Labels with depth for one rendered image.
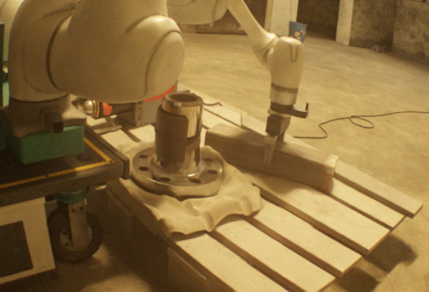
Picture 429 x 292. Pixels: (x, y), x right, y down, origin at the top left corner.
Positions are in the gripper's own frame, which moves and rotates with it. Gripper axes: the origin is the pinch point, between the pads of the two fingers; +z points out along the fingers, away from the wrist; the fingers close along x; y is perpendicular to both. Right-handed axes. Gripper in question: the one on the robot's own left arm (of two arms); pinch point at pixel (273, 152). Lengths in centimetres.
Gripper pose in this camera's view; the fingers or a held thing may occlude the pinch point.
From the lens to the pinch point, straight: 133.6
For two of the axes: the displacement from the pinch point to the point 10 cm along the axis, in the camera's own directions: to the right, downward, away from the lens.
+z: -1.2, 9.3, 3.5
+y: -9.0, -2.5, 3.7
